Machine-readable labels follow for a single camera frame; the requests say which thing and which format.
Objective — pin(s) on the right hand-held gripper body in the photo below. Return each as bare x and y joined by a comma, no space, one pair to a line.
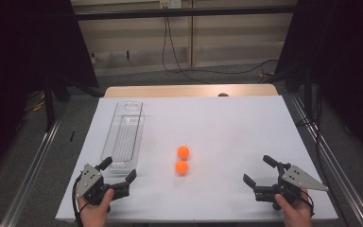
299,178

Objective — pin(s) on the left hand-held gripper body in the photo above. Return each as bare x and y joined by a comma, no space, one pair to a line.
91,187

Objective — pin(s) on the clear plastic tray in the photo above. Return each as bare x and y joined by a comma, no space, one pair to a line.
123,138

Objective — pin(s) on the orange ball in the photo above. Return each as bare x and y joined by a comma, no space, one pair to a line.
181,167
183,152

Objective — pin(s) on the person's left hand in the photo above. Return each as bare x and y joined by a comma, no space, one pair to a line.
94,214

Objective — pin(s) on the person's right hand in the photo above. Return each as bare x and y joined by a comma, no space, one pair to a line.
296,214

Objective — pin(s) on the black pen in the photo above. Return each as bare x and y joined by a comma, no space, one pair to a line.
72,136

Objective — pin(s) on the white table cover board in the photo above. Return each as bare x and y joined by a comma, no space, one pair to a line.
233,132

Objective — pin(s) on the black metal stand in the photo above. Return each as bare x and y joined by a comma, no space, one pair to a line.
48,104
308,94

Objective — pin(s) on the dark round table grommet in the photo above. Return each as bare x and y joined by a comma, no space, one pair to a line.
223,94

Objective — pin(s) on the yellow plug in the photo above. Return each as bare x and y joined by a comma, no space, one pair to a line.
265,74

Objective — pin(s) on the dark curtain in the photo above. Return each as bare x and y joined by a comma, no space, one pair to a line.
19,63
343,63

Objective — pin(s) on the black horizontal bar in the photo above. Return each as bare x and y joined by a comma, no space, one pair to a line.
170,13

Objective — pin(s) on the aluminium floor rail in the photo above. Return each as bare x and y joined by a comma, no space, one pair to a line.
343,186
28,183

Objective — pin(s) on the white wall socket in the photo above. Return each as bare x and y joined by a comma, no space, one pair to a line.
170,3

